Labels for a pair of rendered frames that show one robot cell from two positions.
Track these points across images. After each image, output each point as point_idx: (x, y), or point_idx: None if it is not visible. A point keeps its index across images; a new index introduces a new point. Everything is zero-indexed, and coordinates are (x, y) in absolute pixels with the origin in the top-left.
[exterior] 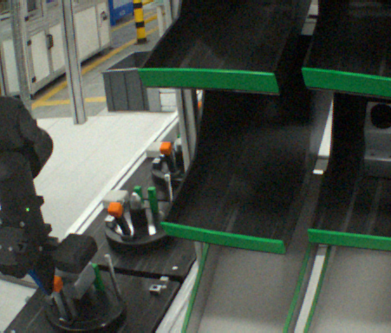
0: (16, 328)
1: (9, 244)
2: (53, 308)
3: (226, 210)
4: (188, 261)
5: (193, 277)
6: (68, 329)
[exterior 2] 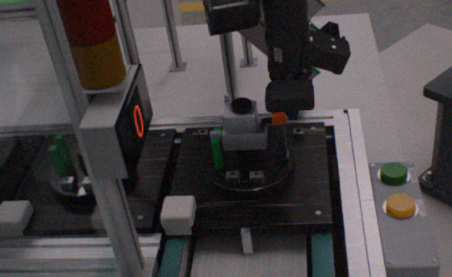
0: (309, 212)
1: (328, 40)
2: (267, 178)
3: None
4: (151, 130)
5: (172, 128)
6: (294, 156)
